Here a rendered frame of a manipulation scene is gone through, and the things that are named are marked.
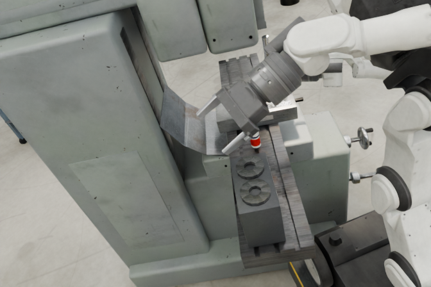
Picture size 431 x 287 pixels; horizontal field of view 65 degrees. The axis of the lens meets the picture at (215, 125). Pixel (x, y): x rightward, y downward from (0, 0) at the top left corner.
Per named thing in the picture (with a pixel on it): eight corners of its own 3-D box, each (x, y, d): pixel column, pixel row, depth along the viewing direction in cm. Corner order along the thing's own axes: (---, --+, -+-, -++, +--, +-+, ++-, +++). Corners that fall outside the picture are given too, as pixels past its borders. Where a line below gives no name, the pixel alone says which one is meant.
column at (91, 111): (214, 205, 238) (130, -20, 139) (217, 270, 202) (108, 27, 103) (145, 217, 243) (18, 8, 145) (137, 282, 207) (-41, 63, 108)
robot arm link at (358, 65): (322, 54, 125) (359, 54, 124) (321, 79, 126) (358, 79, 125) (326, 52, 119) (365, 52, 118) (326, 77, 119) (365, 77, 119)
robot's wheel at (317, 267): (334, 293, 141) (334, 270, 128) (323, 298, 141) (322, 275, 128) (310, 252, 156) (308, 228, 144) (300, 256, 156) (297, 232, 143)
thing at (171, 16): (206, 26, 142) (190, -39, 125) (208, 54, 123) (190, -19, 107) (163, 36, 144) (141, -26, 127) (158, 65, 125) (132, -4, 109)
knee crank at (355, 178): (390, 170, 171) (392, 162, 167) (396, 179, 166) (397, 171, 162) (346, 177, 173) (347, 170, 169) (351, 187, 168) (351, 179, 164)
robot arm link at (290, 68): (297, 100, 72) (340, 65, 70) (284, 84, 62) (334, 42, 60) (265, 66, 77) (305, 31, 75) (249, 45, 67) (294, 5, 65)
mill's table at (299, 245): (258, 64, 203) (256, 52, 198) (316, 257, 108) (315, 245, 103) (220, 72, 206) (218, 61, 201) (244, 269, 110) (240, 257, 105)
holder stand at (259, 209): (272, 187, 123) (265, 148, 110) (286, 241, 106) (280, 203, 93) (239, 193, 124) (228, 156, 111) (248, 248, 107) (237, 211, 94)
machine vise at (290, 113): (291, 98, 159) (289, 79, 152) (298, 118, 147) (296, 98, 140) (218, 113, 163) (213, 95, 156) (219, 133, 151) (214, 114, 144)
